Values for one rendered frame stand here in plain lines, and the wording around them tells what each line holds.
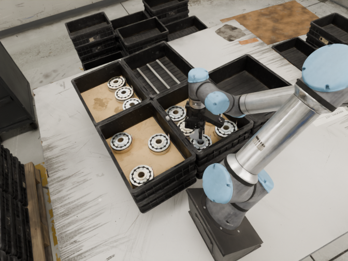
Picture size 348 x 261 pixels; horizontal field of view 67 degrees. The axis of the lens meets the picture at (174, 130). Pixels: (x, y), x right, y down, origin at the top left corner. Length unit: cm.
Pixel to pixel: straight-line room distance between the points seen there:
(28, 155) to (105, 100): 131
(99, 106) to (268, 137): 99
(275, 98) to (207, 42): 121
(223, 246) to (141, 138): 62
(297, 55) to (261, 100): 183
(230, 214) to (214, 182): 20
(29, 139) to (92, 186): 151
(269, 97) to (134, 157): 64
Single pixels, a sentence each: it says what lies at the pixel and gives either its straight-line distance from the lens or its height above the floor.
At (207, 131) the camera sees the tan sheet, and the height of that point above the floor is 83.
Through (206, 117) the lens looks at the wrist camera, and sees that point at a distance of 107.
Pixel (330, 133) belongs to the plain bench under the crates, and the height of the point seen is 70.
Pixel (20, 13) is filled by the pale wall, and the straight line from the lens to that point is 438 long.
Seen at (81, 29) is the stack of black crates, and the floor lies 49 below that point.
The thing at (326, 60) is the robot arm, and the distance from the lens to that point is 71.
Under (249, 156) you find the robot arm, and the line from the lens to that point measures 76.
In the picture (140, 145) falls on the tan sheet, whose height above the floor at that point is 83.
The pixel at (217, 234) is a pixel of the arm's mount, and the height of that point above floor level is 92.
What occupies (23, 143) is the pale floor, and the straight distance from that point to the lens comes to 277.
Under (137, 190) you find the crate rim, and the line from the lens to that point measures 101.
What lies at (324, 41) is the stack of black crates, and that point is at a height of 40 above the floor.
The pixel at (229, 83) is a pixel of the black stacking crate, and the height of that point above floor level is 83.
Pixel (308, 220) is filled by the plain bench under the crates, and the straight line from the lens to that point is 127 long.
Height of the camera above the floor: 182
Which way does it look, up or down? 51 degrees down
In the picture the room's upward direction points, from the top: 8 degrees counter-clockwise
